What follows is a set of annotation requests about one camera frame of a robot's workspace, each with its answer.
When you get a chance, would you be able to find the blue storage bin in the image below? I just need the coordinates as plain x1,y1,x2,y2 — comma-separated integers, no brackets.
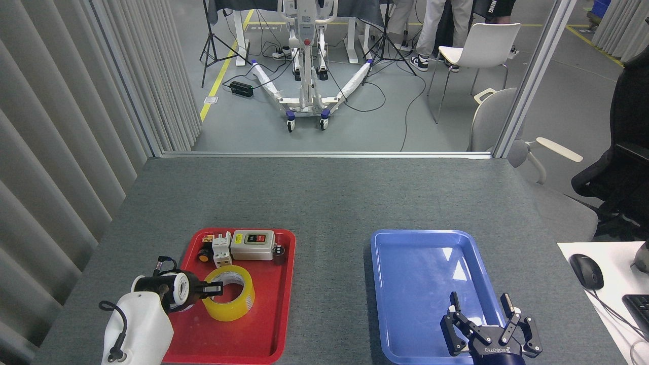
588,0,612,27

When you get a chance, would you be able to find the silver aluminium rail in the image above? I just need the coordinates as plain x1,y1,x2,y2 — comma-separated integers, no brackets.
161,151,495,160

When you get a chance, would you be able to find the white wheeled stand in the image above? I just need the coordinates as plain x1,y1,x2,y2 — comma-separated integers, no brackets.
250,0,375,134

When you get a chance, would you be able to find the red plastic tray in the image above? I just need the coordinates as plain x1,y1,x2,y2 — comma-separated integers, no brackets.
162,228,297,365

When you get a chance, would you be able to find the black mouse cable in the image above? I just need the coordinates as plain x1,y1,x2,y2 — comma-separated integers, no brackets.
588,288,649,341

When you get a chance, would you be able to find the black computer mouse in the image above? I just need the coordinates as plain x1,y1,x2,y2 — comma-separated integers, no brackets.
569,253,605,291

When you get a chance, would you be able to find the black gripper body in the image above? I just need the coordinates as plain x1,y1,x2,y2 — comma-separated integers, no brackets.
179,272,204,310
468,325,528,365

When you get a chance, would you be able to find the person in grey trousers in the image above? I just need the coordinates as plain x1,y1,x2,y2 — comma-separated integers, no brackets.
409,0,477,72

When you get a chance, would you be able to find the grey push button switch box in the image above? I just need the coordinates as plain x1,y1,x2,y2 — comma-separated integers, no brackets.
230,230,276,262

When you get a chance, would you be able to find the looped black floor cable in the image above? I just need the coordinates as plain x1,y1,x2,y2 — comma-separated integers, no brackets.
324,80,387,114

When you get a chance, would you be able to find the white circuit breaker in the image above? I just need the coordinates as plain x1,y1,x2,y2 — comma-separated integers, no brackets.
212,232,233,268

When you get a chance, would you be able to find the black tripod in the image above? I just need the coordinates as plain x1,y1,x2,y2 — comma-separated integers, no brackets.
362,0,418,86
199,0,253,89

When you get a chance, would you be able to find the grey beige armchair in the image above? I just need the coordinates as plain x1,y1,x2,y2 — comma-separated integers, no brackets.
467,88,599,243

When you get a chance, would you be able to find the long black floor cable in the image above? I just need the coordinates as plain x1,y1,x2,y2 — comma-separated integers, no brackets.
399,70,428,152

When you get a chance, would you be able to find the black keyboard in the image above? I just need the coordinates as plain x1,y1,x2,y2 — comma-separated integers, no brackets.
622,294,649,338

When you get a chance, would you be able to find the white desk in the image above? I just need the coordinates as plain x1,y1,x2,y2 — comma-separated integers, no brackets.
557,241,649,365

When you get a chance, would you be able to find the blue plastic tray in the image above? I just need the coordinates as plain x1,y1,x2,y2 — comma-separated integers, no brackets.
370,229,508,365

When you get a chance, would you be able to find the person in black shirt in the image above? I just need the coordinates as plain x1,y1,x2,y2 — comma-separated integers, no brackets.
474,0,517,27

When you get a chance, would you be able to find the yellow tape roll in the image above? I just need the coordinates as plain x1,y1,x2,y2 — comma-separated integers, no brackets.
201,265,256,322

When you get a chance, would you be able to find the silver aluminium post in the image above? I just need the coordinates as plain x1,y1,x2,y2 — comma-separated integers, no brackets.
493,0,578,159

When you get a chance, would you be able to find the white plastic chair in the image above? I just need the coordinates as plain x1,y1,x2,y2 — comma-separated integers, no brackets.
427,22,522,125

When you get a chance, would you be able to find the person in light trousers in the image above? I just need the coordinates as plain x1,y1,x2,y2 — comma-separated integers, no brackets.
388,0,417,54

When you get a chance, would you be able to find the black office chair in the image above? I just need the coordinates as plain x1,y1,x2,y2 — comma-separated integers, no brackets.
571,48,649,242

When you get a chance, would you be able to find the grey rounded monitor base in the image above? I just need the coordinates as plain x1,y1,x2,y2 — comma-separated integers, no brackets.
631,241,649,272

